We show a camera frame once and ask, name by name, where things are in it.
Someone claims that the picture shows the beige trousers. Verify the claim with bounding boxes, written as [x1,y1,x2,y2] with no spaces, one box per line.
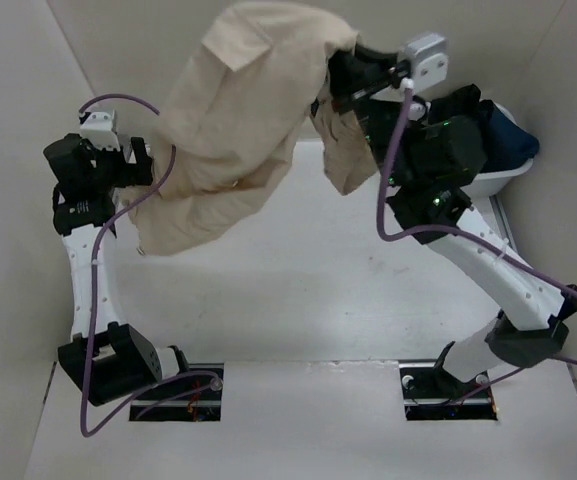
[124,2,377,255]

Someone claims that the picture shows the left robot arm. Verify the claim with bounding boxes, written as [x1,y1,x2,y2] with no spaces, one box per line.
[43,133,193,406]

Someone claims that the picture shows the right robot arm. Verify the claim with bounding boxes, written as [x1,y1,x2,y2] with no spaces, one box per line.
[328,46,577,400]

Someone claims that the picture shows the dark blue garment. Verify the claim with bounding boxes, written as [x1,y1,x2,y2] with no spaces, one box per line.
[478,100,540,173]

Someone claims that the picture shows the white laundry basket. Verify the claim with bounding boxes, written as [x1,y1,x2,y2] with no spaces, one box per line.
[464,101,537,199]

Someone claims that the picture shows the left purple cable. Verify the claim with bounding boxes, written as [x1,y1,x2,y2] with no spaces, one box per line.
[78,93,219,438]

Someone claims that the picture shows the purple cable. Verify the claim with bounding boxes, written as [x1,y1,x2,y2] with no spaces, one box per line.
[78,93,219,438]
[376,79,577,401]

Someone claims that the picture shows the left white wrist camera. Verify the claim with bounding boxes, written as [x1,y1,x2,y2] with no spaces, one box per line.
[79,110,120,151]

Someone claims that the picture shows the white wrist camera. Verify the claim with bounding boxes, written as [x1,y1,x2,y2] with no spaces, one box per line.
[79,110,120,151]
[402,32,449,94]

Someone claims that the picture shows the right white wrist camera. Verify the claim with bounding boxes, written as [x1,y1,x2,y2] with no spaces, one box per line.
[402,32,449,94]

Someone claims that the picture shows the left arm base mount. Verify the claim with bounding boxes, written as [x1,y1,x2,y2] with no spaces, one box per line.
[129,376,223,423]

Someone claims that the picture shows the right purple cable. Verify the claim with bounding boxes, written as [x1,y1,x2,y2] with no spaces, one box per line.
[376,79,577,401]

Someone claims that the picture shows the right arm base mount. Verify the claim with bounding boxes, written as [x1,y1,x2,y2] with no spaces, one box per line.
[400,363,497,421]

